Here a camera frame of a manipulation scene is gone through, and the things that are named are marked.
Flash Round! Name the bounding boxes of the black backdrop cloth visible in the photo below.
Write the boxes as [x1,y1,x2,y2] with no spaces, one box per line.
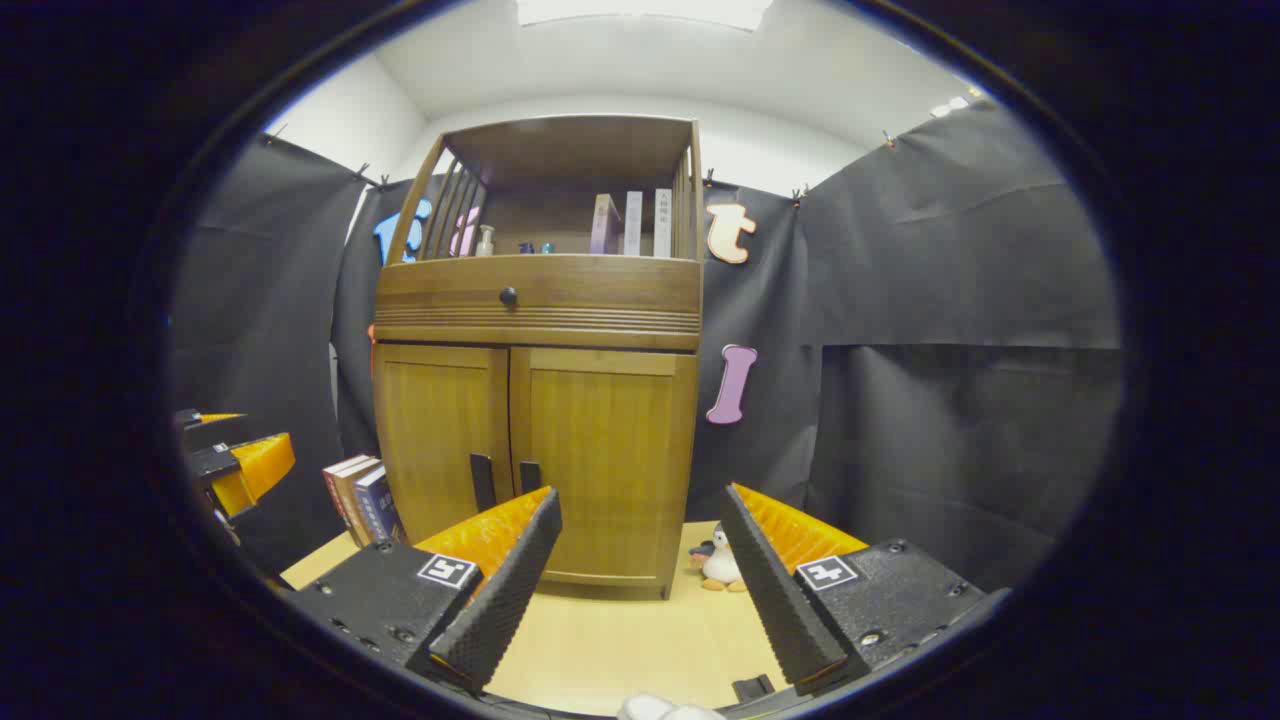
[170,100,1126,591]

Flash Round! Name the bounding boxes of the brown book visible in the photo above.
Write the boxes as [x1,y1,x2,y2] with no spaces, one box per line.
[335,460,386,546]

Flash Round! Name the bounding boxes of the wooden shoe cabinet door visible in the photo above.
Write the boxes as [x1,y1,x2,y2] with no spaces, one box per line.
[375,343,514,546]
[510,346,698,591]

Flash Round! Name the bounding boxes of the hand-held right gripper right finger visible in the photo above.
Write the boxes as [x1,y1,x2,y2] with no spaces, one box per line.
[720,484,986,698]

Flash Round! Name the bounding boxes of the dark blue book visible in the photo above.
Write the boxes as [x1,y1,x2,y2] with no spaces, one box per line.
[353,465,404,546]

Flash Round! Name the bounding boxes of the wooden drawer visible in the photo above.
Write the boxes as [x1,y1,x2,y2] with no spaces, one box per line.
[376,254,703,336]

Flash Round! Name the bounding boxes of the wooden double-door shoe cabinet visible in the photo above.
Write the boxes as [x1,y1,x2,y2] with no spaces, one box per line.
[370,113,704,601]

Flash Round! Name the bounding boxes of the penguin plush toy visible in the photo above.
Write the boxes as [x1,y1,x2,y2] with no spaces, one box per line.
[688,522,748,593]

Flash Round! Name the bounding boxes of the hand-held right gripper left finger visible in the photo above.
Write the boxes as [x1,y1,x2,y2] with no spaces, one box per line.
[290,487,563,693]

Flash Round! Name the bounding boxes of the ceiling light panel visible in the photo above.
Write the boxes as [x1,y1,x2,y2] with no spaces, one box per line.
[515,0,776,31]

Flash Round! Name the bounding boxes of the red and white book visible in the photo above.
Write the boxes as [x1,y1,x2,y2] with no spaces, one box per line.
[322,455,373,531]

